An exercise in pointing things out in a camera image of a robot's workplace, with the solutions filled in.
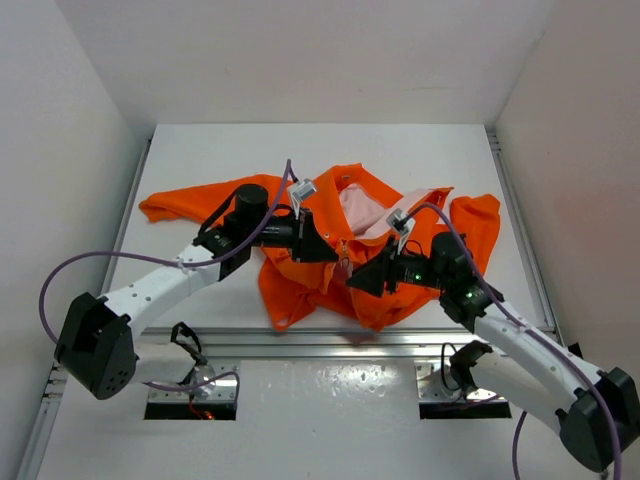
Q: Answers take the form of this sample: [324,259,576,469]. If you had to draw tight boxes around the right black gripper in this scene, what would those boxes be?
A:
[345,235,448,297]

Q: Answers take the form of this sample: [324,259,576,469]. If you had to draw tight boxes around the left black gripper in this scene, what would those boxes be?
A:
[245,205,337,261]

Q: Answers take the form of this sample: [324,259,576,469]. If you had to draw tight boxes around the orange zip jacket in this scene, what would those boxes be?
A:
[138,162,502,333]

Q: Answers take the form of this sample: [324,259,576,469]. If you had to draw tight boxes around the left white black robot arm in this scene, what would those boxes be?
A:
[54,179,338,400]

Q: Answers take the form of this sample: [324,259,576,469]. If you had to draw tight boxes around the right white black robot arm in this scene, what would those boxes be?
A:
[347,232,639,476]

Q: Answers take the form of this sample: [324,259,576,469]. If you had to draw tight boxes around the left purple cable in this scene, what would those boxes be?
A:
[38,158,301,394]

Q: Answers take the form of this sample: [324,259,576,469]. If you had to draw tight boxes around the purple cable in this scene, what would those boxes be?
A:
[38,158,301,394]
[394,202,624,480]

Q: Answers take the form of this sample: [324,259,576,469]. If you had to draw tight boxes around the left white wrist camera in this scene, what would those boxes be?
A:
[287,179,317,211]

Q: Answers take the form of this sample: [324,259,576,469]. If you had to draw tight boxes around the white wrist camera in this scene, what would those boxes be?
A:
[386,209,416,254]
[287,179,317,211]

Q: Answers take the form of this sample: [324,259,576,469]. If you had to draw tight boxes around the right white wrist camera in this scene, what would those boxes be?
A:
[386,209,416,254]

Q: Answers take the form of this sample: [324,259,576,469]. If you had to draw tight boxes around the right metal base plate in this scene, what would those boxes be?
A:
[414,361,499,405]

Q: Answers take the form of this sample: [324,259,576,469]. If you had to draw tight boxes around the metal base plate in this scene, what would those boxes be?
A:
[414,361,499,405]
[149,360,240,403]

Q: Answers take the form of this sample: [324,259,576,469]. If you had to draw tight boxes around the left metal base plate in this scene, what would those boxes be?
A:
[149,360,240,403]

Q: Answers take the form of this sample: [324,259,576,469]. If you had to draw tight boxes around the aluminium rail frame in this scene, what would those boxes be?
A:
[20,124,576,479]

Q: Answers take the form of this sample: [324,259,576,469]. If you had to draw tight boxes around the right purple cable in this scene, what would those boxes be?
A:
[394,202,624,480]

